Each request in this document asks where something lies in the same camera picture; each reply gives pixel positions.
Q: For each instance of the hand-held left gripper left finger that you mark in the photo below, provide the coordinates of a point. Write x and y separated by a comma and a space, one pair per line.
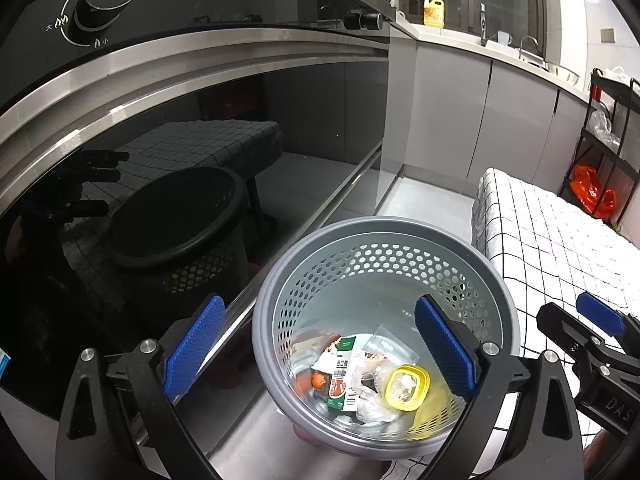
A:
195, 347

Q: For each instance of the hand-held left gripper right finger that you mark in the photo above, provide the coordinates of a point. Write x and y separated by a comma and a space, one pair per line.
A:
445, 347

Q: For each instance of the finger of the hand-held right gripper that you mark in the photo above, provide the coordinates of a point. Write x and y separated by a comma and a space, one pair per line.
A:
600, 312
565, 327

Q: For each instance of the yellow plastic lid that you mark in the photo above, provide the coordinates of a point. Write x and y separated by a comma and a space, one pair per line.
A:
407, 387

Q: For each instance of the green white carton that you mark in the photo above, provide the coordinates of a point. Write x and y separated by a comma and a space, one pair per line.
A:
347, 375

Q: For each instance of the grey perforated trash bin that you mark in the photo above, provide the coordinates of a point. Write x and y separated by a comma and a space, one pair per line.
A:
380, 223

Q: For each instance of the clear plastic bag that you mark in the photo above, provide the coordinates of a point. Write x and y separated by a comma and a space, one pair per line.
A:
390, 345

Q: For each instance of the white checked tablecloth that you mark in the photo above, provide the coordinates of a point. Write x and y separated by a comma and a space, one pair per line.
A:
540, 240

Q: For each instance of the orange plastic bag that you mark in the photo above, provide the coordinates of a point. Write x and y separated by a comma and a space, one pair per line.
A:
592, 192

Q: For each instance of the orange plastic scrap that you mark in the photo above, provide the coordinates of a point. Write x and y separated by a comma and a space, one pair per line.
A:
315, 381

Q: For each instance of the black glass stove front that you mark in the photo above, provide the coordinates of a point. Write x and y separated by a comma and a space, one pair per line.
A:
150, 200

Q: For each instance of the black metal rack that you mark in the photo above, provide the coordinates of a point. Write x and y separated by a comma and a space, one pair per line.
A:
625, 160

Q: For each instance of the clear bags on rack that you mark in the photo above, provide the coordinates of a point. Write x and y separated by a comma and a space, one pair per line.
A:
602, 127

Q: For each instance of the blue white sticker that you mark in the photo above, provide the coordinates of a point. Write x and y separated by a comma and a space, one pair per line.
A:
4, 362

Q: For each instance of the grey kitchen cabinet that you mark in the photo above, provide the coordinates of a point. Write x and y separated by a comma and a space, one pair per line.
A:
440, 110

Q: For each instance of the metal bowl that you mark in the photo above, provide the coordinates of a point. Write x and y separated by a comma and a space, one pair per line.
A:
565, 74

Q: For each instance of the curved metal faucet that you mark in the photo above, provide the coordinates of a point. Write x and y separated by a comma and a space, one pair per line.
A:
530, 47

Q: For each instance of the white cup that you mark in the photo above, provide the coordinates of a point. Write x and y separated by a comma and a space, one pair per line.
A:
504, 38

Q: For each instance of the slim metal tap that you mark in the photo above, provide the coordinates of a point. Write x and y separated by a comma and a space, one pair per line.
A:
483, 22

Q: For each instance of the yellow detergent bottle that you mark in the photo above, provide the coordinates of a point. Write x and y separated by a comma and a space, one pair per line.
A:
433, 12

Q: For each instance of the small black stove knob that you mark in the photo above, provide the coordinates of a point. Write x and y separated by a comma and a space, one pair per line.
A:
364, 20

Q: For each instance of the wall socket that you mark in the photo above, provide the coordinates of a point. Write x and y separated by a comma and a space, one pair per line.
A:
607, 36

